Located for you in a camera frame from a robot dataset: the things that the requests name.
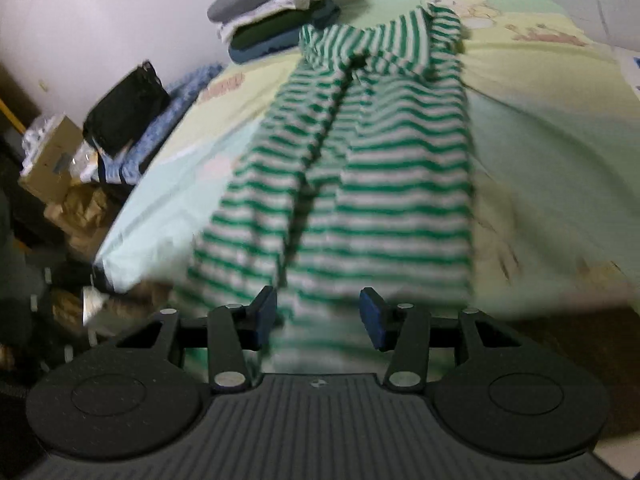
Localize black bag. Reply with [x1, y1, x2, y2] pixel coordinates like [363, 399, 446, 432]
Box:
[82, 61, 170, 157]

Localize cardboard box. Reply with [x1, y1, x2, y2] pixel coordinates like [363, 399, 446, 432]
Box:
[18, 115, 82, 204]

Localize blue folded garment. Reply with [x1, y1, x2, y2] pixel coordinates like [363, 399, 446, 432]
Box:
[228, 8, 342, 64]

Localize green white striped shirt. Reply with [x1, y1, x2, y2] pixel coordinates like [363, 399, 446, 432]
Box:
[172, 4, 472, 370]

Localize dark green folded garment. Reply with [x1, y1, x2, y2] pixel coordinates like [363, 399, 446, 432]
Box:
[230, 0, 341, 49]

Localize blue patterned cloth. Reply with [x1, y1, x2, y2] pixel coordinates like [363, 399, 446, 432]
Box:
[86, 63, 224, 185]

